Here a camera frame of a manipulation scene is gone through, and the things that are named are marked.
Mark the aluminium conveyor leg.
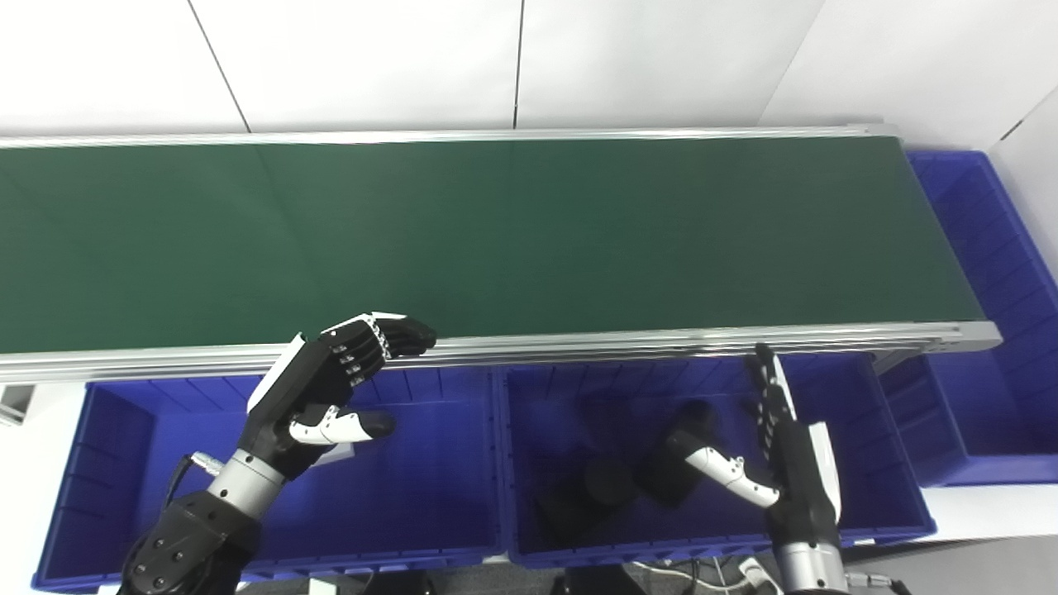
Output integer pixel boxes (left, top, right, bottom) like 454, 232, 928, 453
0, 384, 39, 427

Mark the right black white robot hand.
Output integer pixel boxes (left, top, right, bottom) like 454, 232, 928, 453
684, 343, 844, 551

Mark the blue plastic bin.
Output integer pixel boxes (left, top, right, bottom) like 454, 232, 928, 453
879, 150, 1058, 488
31, 367, 506, 593
496, 351, 938, 570

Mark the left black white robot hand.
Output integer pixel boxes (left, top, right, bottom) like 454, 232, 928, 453
236, 312, 437, 481

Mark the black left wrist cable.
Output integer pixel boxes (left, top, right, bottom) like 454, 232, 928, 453
164, 450, 226, 507

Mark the black cylinder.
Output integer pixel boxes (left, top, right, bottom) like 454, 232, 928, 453
536, 458, 640, 549
636, 400, 722, 507

